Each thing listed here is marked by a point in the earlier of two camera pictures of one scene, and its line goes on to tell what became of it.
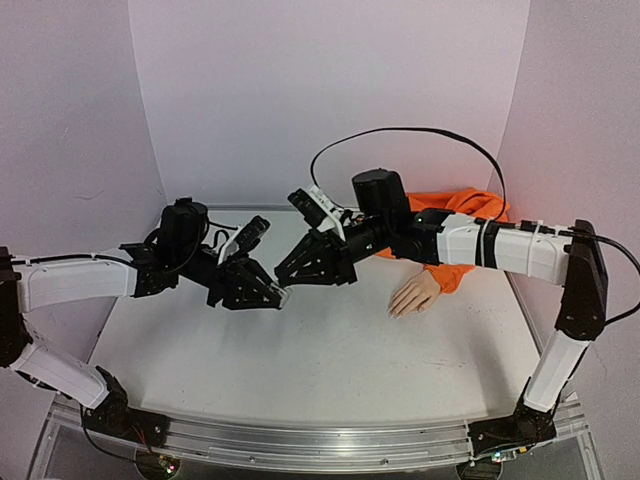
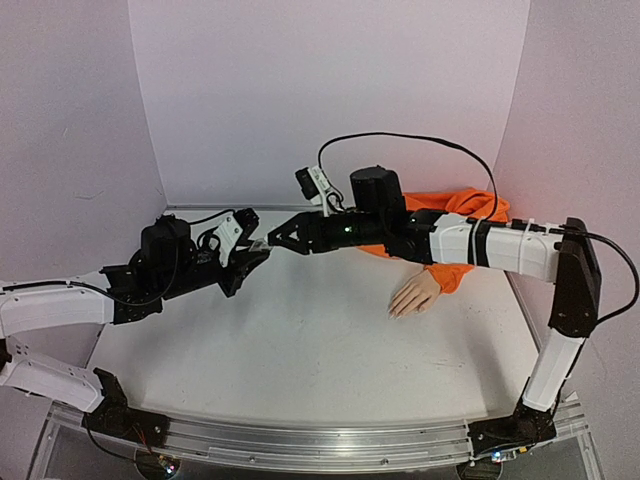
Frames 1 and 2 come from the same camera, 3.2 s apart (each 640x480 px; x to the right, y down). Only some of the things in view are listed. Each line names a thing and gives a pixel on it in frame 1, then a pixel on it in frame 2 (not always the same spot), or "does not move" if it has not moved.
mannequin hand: (415, 296) does not move
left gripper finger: (243, 294) → (241, 265)
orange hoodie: (468, 202) does not move
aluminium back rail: (270, 207) does not move
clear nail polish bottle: (287, 291) → (259, 245)
